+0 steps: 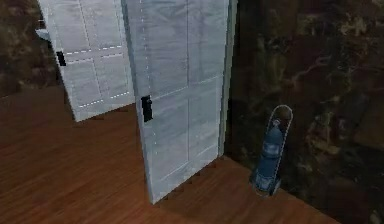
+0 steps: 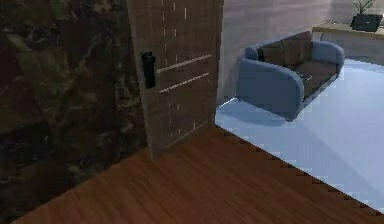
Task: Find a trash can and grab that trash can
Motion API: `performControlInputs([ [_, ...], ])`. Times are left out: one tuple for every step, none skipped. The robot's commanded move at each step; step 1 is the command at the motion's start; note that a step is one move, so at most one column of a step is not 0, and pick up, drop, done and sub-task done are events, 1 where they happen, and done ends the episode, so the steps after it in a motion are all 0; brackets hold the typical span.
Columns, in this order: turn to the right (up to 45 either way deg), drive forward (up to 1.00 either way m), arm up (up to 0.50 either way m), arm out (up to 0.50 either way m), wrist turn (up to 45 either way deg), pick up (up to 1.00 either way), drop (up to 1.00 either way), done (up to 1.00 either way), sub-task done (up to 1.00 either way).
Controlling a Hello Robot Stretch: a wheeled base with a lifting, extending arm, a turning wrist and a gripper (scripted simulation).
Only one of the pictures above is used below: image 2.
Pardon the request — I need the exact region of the brown wooden room door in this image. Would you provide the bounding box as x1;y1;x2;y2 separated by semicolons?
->
125;0;225;161

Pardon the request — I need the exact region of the blue sofa with brown cushions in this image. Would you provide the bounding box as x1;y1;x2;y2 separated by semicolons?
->
235;30;346;122

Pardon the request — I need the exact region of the pale wooden low cabinet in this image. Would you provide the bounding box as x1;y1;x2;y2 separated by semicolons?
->
311;22;384;66

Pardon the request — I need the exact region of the house plant in black pot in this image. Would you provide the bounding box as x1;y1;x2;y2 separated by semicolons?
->
350;0;384;33

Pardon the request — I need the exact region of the black door handle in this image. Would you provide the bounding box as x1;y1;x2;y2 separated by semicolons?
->
140;50;157;90

